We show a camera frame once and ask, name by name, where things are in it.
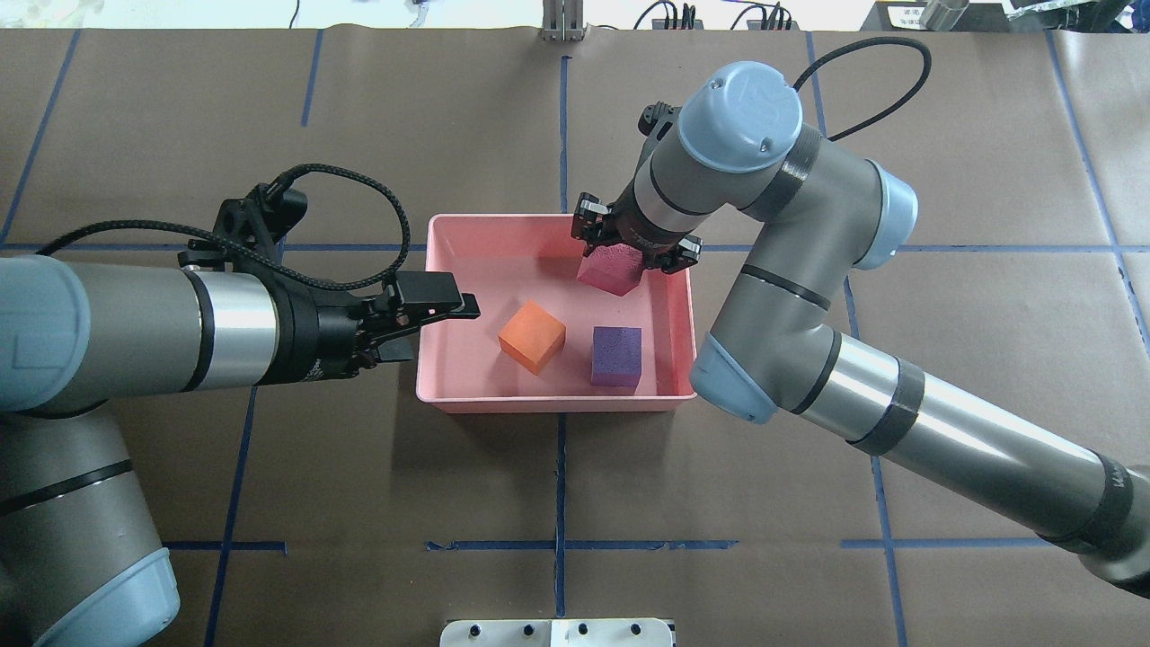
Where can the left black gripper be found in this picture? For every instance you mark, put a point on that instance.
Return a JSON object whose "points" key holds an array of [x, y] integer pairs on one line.
{"points": [[316, 334]]}

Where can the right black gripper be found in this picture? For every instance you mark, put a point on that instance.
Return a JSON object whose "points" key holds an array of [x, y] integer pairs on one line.
{"points": [[632, 236]]}

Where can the pink foam block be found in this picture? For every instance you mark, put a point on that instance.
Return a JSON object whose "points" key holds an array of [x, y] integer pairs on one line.
{"points": [[616, 269]]}

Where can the purple foam block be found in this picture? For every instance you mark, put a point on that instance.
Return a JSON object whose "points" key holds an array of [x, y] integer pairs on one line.
{"points": [[617, 356]]}

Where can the orange foam block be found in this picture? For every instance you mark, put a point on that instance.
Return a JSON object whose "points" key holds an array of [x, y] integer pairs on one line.
{"points": [[533, 337]]}

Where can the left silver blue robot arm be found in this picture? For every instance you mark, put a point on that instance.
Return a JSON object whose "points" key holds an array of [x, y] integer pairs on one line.
{"points": [[83, 563]]}

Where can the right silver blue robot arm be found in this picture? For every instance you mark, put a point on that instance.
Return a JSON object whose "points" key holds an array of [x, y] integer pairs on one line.
{"points": [[742, 141]]}

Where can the pink plastic bin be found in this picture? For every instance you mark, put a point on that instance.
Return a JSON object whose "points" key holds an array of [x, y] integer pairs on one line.
{"points": [[505, 260]]}

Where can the white pillar with base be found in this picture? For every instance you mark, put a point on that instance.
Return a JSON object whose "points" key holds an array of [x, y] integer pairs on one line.
{"points": [[643, 631]]}

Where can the black box under cup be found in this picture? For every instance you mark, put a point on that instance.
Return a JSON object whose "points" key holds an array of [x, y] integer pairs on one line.
{"points": [[916, 16]]}

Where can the aluminium frame post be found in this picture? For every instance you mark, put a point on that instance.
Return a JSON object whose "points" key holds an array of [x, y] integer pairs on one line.
{"points": [[563, 21]]}

